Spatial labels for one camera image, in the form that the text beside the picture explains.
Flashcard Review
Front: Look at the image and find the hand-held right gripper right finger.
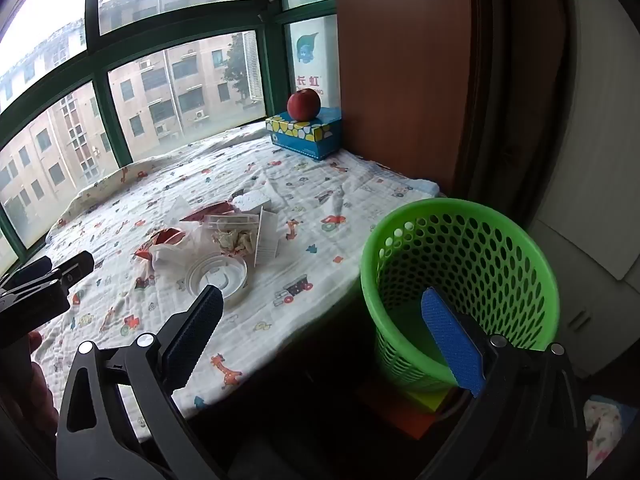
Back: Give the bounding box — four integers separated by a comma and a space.
417, 287, 588, 480

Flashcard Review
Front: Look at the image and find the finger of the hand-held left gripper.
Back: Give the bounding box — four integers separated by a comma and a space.
49, 251, 96, 292
0, 256, 54, 292

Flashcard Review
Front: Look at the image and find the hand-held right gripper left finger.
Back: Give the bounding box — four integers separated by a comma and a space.
55, 284, 226, 480

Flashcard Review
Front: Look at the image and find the clear plastic cup lid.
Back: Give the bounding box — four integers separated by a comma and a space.
184, 254, 248, 306

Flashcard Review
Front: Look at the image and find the white plastic bag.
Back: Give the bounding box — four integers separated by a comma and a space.
149, 222, 221, 277

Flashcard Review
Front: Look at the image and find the red torn snack wrapper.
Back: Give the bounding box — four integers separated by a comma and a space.
132, 227, 188, 262

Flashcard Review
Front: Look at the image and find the paper tissue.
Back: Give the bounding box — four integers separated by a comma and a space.
212, 227, 258, 257

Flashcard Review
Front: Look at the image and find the green perforated plastic basket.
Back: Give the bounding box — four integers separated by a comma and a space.
360, 198, 560, 395

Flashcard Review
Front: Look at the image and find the red pink snack packet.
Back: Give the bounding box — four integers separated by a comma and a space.
180, 201, 236, 223

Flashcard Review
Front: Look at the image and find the person's left hand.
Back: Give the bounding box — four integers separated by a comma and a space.
0, 330, 62, 437

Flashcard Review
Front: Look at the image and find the yellow box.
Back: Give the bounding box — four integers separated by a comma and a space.
405, 387, 453, 413

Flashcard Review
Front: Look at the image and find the orange box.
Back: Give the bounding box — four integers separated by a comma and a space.
360, 380, 451, 441

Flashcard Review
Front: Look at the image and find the printed cartoon blanket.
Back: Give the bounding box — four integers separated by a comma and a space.
30, 122, 441, 441

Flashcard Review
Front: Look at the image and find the printed cloth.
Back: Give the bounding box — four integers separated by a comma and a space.
582, 395, 640, 478

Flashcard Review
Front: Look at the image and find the beige apartment building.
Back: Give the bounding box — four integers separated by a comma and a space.
0, 0, 266, 251

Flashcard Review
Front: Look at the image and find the blue spotted tissue box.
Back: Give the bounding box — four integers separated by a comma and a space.
265, 106, 344, 161

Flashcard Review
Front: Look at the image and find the white cabinet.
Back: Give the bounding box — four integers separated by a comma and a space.
530, 0, 640, 381

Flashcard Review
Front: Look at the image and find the red apple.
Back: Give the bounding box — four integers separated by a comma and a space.
286, 88, 322, 122

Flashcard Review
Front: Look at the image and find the green tree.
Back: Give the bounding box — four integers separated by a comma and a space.
222, 32, 251, 102

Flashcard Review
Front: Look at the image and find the white louvred grille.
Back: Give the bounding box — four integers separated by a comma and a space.
242, 30, 265, 103

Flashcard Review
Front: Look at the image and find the brown wooden cabinet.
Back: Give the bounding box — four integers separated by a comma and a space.
334, 0, 481, 196

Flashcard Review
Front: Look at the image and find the green window frame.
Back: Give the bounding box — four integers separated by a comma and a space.
0, 0, 341, 281

